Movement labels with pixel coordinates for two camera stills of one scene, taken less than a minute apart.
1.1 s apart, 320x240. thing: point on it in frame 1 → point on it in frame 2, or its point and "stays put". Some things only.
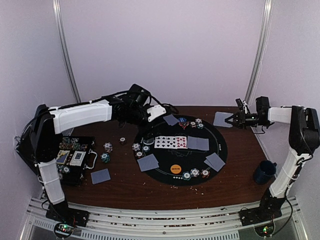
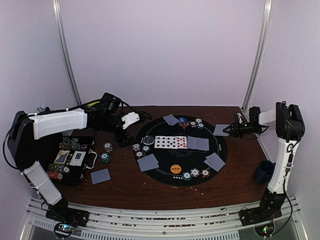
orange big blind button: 175,169 stays put
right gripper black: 241,121 → 236,129
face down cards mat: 214,161 stays put
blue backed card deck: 220,117 → 218,130
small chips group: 198,120 stays put
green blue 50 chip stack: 105,157 stays put
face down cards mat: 148,162 stays put
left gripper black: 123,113 → 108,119
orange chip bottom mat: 205,173 stays put
